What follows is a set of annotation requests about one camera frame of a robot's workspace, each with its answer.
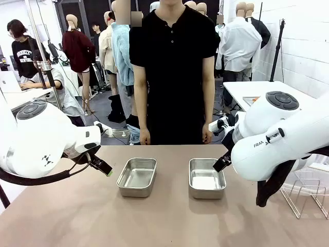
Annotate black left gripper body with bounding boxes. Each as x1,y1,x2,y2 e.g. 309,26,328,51
63,145,101,165

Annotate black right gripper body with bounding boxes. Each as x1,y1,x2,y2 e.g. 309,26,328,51
221,127,236,155

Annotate rectangular stainless steel container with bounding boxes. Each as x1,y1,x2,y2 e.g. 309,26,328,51
188,157,227,200
116,157,157,198

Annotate person's right forearm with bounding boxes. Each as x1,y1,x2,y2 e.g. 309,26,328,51
133,90,150,129

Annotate person's left forearm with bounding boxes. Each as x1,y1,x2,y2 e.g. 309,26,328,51
202,90,215,126

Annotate person's left hand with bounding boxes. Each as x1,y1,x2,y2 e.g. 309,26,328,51
202,123,213,144

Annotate person's right hand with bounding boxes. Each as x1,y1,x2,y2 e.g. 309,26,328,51
139,128,151,145

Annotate blue jeans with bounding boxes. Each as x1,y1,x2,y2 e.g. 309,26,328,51
126,124,141,145

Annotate flat metal tray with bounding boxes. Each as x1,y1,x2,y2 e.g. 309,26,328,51
243,96,262,107

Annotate white side table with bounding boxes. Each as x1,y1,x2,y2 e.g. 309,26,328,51
222,80,329,113

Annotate black ankle boot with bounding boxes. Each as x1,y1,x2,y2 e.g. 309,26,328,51
125,114,141,129

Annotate tall black boot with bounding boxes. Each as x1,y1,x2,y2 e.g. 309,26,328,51
107,94,126,123

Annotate seated person in gray shirt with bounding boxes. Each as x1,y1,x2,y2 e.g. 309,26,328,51
20,60,85,127

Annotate person in black shirt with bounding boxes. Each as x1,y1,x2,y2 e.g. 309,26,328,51
129,0,221,145

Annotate white desk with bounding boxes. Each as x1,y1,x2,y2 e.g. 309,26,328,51
0,87,53,111

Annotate black stand leg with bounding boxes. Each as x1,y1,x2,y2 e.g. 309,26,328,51
0,184,11,209

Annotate black tripod stand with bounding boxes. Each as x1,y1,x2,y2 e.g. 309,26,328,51
269,18,286,82

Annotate mannequin in light blue fleece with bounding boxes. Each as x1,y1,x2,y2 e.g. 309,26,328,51
111,0,135,121

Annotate mannequin in beige shirt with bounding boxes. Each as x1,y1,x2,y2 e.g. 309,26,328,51
99,11,118,96

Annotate mannequin in maroon top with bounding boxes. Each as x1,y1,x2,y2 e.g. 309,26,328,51
62,14,96,116

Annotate silver laptop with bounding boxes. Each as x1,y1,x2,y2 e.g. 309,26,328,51
0,70,23,94

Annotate mannequin in black jacket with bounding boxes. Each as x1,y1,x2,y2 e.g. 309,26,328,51
245,3,272,49

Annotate background man in black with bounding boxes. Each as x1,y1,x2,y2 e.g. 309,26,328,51
92,23,101,57

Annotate woman in black printed sweatshirt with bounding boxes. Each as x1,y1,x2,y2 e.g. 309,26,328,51
7,19,51,79

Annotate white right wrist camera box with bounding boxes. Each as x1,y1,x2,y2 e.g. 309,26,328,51
208,116,230,132

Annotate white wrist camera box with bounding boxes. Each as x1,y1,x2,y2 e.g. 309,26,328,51
208,116,230,132
94,120,113,136

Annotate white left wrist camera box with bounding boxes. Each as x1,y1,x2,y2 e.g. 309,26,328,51
94,120,113,136

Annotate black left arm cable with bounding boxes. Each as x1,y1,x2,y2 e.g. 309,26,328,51
0,153,93,186

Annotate black right arm cable sleeve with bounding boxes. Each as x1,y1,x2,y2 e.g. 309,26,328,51
255,151,329,208

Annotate silver wire dish rack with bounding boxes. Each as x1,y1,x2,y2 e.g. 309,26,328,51
279,169,329,219

